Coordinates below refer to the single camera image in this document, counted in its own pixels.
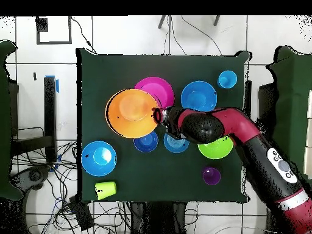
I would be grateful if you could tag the small dark blue bowl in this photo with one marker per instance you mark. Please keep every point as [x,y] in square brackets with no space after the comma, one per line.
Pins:
[146,143]

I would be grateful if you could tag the yellow-green cup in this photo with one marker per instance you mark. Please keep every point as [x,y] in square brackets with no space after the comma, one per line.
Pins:
[106,190]

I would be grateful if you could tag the black stand post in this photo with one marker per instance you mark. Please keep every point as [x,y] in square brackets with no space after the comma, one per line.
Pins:
[50,109]
[248,97]

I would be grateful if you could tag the small light blue bowl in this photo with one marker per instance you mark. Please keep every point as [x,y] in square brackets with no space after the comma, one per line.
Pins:
[175,146]

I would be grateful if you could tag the purple cup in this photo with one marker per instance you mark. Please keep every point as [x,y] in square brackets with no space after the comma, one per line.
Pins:
[211,176]

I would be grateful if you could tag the black square floor frame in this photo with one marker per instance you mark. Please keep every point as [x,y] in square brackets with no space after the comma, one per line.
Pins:
[42,24]

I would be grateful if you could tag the grey chair base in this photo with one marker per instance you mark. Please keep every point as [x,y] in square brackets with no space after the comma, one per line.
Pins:
[34,175]

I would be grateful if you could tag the pink bowl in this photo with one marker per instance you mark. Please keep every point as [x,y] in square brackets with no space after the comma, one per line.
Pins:
[158,89]

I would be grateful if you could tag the green cloth covered table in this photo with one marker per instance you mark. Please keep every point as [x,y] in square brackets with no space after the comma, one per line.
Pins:
[4,121]
[292,97]

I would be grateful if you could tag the lime green bowl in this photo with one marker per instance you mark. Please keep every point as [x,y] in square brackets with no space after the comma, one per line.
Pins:
[217,150]

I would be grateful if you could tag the orange bowl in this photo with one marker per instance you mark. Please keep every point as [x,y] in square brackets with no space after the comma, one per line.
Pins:
[131,114]

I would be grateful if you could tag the light blue cup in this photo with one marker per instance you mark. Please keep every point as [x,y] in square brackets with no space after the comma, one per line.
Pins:
[227,79]

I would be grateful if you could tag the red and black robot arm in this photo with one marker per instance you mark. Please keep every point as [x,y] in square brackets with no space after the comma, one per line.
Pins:
[241,124]

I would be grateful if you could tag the dark green tablecloth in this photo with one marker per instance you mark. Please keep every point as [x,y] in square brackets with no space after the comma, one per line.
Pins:
[109,73]

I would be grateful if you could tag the black power strip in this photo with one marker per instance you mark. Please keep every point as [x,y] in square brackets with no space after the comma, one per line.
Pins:
[81,214]

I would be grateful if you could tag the large blue bowl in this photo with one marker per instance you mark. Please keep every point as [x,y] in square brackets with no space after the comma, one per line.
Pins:
[198,96]
[98,158]

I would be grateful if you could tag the camera tripod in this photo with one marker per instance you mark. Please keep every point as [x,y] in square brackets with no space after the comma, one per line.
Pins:
[161,22]

